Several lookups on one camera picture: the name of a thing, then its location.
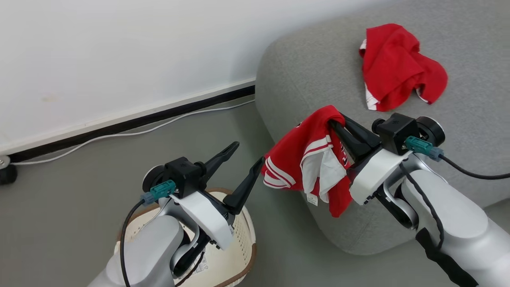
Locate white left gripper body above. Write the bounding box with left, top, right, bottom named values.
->
left=169, top=191, right=236, bottom=251

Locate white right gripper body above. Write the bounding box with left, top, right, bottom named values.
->
left=347, top=147, right=413, bottom=206

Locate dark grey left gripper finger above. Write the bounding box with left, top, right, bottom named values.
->
left=195, top=141, right=240, bottom=182
left=223, top=157, right=266, bottom=216

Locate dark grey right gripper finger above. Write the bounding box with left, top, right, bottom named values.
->
left=339, top=113, right=383, bottom=154
left=328, top=119, right=370, bottom=167

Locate red jersey with white stripes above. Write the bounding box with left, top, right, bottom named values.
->
left=261, top=105, right=355, bottom=218

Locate plain red garment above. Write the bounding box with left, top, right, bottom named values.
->
left=359, top=23, right=449, bottom=112

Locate cream perforated laundry basket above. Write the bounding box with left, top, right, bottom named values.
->
left=114, top=188, right=257, bottom=287

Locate white and dark skirting board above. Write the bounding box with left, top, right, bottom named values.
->
left=0, top=78, right=255, bottom=163

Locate grey fabric sofa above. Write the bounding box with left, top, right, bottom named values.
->
left=255, top=0, right=510, bottom=256

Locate black caster wheel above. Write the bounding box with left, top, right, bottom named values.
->
left=0, top=155, right=18, bottom=186

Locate black cable with teal plug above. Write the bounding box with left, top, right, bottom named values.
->
left=120, top=179, right=177, bottom=287
left=404, top=136, right=510, bottom=180

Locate white floor cable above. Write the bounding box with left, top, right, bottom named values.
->
left=10, top=98, right=255, bottom=166

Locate black braided sleeved cable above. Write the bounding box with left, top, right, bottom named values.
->
left=398, top=163, right=479, bottom=287

